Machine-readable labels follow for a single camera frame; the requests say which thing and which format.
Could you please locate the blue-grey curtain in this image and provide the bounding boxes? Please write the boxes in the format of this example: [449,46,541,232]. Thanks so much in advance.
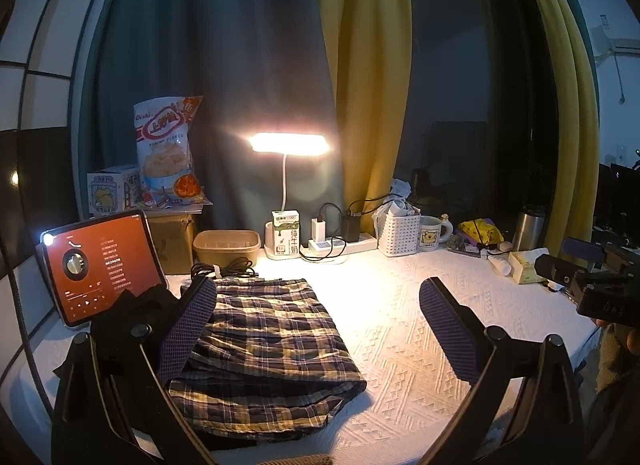
[92,0,341,246]

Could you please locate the small white bottle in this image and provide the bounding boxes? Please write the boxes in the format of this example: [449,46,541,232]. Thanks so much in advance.
[487,254,513,277]

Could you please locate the white perforated basket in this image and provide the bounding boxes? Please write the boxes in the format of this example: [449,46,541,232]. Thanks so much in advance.
[377,212,422,258]

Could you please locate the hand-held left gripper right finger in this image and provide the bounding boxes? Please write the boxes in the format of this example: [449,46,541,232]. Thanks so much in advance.
[419,276,586,465]

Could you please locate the coiled black cable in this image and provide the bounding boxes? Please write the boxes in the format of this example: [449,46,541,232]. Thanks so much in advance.
[190,257,261,280]

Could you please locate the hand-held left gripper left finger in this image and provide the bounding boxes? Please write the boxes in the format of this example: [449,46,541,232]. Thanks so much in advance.
[50,275,218,465]

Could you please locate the white mug with bear print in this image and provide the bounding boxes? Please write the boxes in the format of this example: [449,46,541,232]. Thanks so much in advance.
[419,215,454,252]

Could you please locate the tablet with red screen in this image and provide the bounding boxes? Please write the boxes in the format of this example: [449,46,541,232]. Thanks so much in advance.
[40,209,170,328]

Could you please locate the brown cardboard box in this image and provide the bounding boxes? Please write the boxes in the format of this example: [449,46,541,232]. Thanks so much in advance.
[145,212,198,276]

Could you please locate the brown plastic container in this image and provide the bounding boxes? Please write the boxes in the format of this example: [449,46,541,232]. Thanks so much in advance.
[192,230,262,268]

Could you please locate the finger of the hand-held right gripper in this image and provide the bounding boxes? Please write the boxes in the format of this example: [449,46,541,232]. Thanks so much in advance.
[535,254,591,287]
[560,237,608,263]

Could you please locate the white plastic bag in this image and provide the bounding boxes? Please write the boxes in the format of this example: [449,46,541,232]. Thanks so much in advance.
[372,177,422,226]

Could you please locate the white air conditioner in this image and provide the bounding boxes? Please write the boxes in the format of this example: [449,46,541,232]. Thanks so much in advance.
[590,27,640,53]

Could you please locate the white desk lamp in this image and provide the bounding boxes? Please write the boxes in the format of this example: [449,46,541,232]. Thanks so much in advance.
[248,132,331,261]

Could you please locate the white power strip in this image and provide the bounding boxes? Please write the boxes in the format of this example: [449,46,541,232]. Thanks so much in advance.
[307,234,378,256]

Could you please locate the milk carton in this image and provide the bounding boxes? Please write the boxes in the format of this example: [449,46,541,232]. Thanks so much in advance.
[271,210,302,258]

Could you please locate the snack chip bag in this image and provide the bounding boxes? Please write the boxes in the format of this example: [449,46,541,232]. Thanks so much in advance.
[132,95,213,208]

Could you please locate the person's right forearm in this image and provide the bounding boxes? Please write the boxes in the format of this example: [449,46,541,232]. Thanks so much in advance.
[587,322,640,465]

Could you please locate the tissue box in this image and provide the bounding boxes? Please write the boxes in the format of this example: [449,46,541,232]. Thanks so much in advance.
[507,247,551,286]

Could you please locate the yellow snack packet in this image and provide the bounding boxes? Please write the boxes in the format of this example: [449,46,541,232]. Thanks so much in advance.
[457,217,503,246]

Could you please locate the black cloth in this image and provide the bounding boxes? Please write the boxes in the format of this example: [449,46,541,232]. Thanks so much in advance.
[52,285,261,451]

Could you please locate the plaid pants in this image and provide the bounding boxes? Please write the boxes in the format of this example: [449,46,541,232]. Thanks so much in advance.
[167,277,368,441]

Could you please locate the yellow curtain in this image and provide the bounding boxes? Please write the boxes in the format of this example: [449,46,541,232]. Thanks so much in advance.
[507,0,601,256]
[305,0,413,241]

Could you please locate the white textured table cover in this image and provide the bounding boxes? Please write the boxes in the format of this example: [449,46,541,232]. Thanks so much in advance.
[0,245,601,465]

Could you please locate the small printed carton box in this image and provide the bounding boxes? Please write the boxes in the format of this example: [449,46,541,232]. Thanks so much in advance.
[86,165,143,218]

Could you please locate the person's left forearm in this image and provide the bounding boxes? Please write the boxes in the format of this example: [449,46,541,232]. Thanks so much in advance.
[260,452,336,465]

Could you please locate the steel tumbler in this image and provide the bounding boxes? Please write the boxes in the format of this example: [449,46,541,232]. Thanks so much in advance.
[512,204,547,252]

